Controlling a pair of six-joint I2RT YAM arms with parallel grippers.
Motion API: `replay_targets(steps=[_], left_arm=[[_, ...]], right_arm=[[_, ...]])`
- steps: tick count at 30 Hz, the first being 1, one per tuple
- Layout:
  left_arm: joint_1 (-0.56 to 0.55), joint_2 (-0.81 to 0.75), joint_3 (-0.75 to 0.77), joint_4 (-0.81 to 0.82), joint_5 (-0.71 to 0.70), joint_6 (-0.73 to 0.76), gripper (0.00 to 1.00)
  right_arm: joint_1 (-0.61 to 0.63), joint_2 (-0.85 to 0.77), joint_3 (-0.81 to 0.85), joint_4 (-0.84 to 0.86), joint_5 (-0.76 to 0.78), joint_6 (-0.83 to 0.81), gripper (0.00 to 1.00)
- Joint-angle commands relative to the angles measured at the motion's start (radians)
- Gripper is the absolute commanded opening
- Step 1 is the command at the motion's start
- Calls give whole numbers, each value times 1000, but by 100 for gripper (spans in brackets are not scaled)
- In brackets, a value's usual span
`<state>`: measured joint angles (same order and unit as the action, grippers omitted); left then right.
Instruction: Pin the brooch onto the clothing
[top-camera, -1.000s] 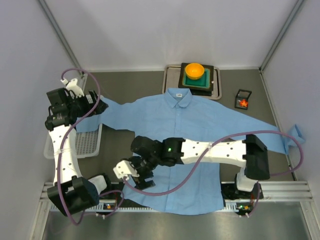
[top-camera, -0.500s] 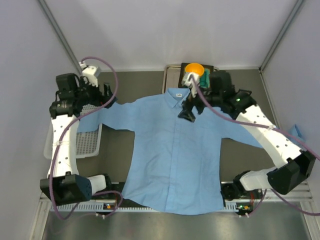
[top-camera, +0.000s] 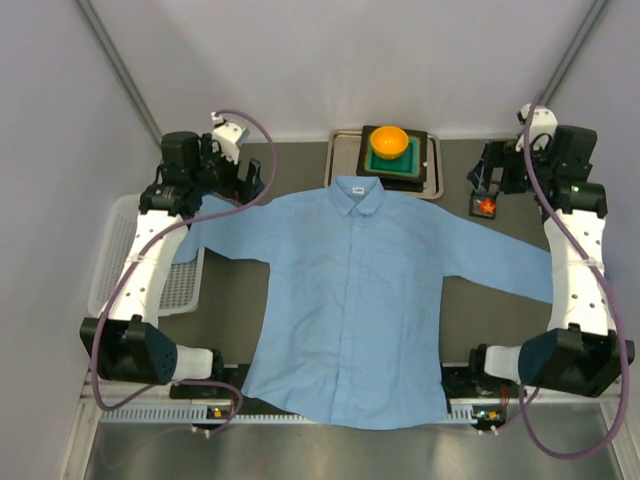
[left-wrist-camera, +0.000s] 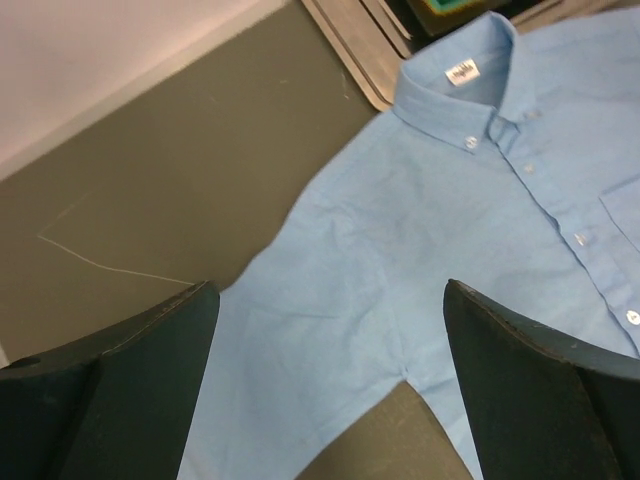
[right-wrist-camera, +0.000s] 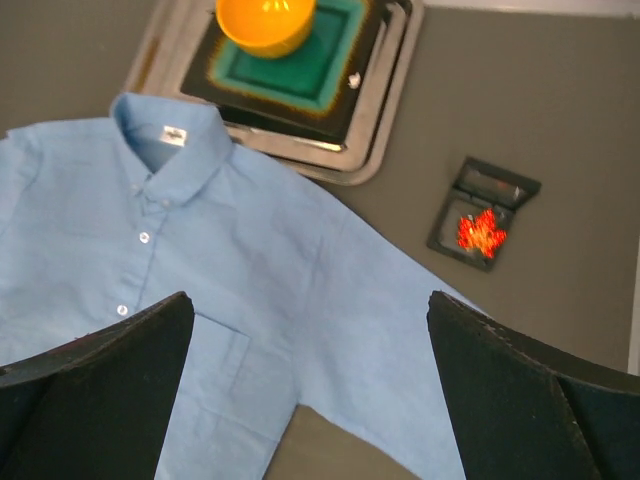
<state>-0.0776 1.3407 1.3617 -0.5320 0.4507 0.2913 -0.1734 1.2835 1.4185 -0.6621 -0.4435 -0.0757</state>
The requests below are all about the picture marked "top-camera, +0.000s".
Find red orange brooch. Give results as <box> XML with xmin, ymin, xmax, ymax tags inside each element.
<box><xmin>479</xmin><ymin>198</ymin><xmax>497</xmax><ymax>216</ymax></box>

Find light blue button shirt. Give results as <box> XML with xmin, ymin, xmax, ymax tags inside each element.
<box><xmin>175</xmin><ymin>176</ymin><xmax>552</xmax><ymax>430</ymax></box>

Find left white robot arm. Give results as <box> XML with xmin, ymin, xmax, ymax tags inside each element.
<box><xmin>80</xmin><ymin>121</ymin><xmax>264</xmax><ymax>385</ymax></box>

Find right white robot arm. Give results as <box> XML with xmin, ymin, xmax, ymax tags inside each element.
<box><xmin>468</xmin><ymin>125</ymin><xmax>621</xmax><ymax>397</ymax></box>

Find small black brooch box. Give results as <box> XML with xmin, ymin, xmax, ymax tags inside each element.
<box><xmin>469</xmin><ymin>192</ymin><xmax>497</xmax><ymax>220</ymax></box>

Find green square plate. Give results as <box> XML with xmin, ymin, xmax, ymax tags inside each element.
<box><xmin>358</xmin><ymin>136</ymin><xmax>424</xmax><ymax>181</ymax></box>

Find silver metal tray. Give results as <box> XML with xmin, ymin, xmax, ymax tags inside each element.
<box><xmin>323</xmin><ymin>130</ymin><xmax>444</xmax><ymax>201</ymax></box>

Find black square plate stack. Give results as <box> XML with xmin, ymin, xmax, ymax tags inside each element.
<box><xmin>356</xmin><ymin>125</ymin><xmax>428</xmax><ymax>193</ymax></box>

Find orange plastic bowl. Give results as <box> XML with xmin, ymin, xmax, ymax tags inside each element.
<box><xmin>369</xmin><ymin>126</ymin><xmax>409</xmax><ymax>160</ymax></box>

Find white plastic basket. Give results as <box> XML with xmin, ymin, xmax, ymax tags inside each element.
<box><xmin>87</xmin><ymin>194</ymin><xmax>205</xmax><ymax>318</ymax></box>

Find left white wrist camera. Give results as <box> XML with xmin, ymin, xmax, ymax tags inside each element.
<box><xmin>211</xmin><ymin>112</ymin><xmax>249</xmax><ymax>165</ymax></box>

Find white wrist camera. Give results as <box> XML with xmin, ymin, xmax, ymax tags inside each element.
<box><xmin>516</xmin><ymin>103</ymin><xmax>558</xmax><ymax>151</ymax></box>
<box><xmin>211</xmin><ymin>112</ymin><xmax>249</xmax><ymax>165</ymax></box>

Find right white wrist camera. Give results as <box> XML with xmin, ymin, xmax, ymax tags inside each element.
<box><xmin>516</xmin><ymin>103</ymin><xmax>558</xmax><ymax>151</ymax></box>

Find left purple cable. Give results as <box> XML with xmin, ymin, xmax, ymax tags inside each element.
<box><xmin>89</xmin><ymin>108</ymin><xmax>279</xmax><ymax>437</ymax></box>

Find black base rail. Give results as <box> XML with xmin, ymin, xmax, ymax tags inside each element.
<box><xmin>170</xmin><ymin>364</ymin><xmax>518</xmax><ymax>417</ymax></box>

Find white slotted cable duct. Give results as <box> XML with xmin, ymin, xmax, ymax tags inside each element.
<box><xmin>101</xmin><ymin>404</ymin><xmax>499</xmax><ymax>425</ymax></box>

